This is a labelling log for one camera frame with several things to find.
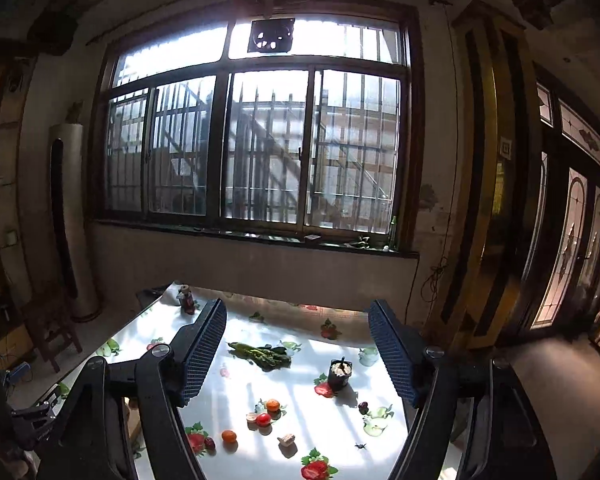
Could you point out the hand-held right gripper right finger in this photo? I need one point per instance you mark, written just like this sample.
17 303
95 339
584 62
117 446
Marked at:
392 350

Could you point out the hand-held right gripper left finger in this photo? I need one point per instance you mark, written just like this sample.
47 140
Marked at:
205 350

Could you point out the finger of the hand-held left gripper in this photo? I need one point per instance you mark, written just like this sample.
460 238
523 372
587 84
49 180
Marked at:
30 431
32 412

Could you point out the black round container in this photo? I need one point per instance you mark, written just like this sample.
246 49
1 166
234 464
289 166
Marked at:
340 372

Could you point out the small dark bottle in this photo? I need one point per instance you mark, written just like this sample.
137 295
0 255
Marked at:
186 300

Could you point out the green leafy vegetable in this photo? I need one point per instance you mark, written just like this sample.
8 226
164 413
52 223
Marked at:
260 352

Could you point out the dark purple grape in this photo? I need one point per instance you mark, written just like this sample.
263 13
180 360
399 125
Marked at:
363 406

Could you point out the wooden stool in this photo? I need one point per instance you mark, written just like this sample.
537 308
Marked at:
55 330

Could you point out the small mandarin orange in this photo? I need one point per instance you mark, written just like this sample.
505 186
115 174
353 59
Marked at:
272 404

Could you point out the medium mandarin orange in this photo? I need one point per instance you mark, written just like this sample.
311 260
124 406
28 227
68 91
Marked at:
229 436

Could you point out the red cherry tomato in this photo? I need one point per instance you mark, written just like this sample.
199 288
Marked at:
263 418

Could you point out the fruit printed tablecloth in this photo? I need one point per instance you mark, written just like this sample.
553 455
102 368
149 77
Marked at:
305 375

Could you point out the small dried red date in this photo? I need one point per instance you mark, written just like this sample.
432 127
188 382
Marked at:
209 442

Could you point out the green glass bottle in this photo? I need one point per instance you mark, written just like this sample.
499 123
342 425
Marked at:
392 232

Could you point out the large beige sugarcane piece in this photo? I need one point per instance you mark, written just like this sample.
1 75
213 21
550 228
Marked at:
286 440

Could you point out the small flat box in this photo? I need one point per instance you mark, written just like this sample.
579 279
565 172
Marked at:
312 238

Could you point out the standing air conditioner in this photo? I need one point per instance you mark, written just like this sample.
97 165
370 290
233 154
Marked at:
75 220

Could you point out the tall wooden cabinet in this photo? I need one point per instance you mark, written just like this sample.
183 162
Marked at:
485 175

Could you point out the stained glass door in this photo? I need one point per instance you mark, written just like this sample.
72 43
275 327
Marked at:
570 240

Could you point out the barred sliding window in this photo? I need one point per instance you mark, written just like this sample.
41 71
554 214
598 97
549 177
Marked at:
260 145

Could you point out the black exhaust fan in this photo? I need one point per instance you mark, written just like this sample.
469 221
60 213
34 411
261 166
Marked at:
272 35

